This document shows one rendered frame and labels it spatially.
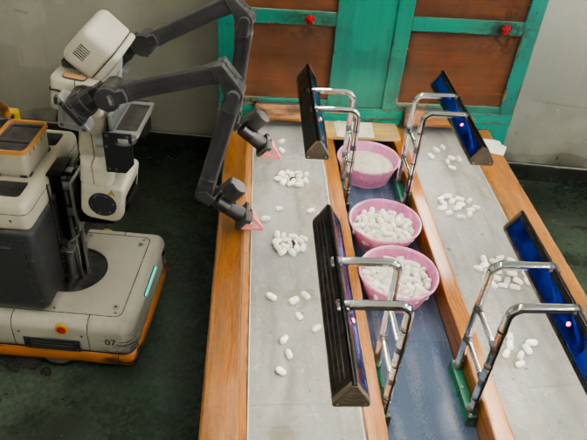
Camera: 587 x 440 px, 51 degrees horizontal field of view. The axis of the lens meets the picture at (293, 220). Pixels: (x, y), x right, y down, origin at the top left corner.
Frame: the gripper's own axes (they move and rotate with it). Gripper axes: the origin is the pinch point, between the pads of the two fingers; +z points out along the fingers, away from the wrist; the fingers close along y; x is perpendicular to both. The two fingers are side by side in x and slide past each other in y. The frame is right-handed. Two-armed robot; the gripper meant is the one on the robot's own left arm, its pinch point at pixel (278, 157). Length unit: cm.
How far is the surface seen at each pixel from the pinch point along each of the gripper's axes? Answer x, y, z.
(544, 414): -40, -114, 57
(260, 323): 10, -83, -1
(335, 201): -10.4, -21.8, 19.6
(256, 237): 11.1, -41.6, -1.6
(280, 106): -4.1, 37.2, -1.1
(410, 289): -22, -67, 37
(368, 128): -24, 33, 34
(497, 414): -33, -116, 44
